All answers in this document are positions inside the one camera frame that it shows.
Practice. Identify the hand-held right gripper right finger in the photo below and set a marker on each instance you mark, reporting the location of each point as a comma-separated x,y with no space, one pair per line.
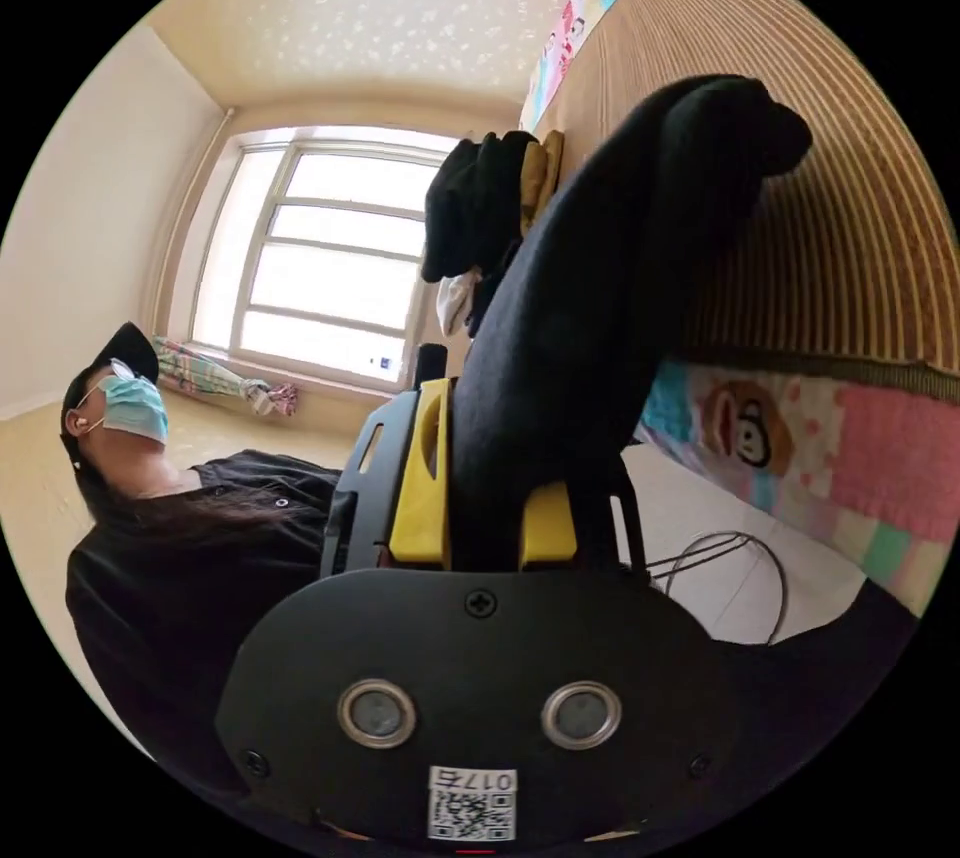
549,532

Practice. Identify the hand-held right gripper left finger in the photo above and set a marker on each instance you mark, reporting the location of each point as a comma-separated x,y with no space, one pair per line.
420,520

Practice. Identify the black pants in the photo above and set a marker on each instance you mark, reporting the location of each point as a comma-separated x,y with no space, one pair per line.
585,318

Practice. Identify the person's body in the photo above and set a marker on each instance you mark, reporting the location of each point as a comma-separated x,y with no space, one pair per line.
187,573

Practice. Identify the plaid rolled blanket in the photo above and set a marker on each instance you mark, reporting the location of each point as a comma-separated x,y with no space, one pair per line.
210,374

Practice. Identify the window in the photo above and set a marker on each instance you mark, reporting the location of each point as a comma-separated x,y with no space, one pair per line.
330,258

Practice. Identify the pile of clothes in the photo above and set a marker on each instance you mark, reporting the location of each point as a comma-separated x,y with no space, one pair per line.
480,213

